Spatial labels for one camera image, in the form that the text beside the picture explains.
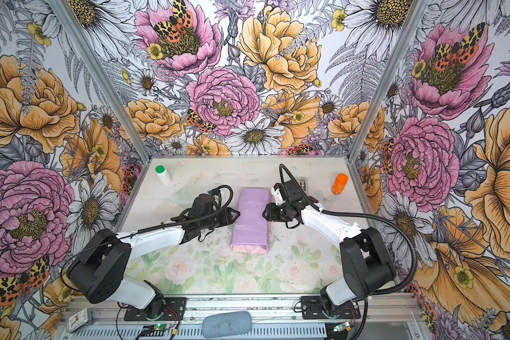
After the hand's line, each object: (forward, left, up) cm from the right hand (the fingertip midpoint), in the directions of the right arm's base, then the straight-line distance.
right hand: (269, 220), depth 87 cm
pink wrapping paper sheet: (-2, +8, -3) cm, 9 cm away
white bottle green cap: (+27, +51, -1) cm, 58 cm away
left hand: (+1, +14, -1) cm, 14 cm away
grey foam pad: (-34, +15, -5) cm, 37 cm away
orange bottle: (+19, -34, -1) cm, 38 cm away
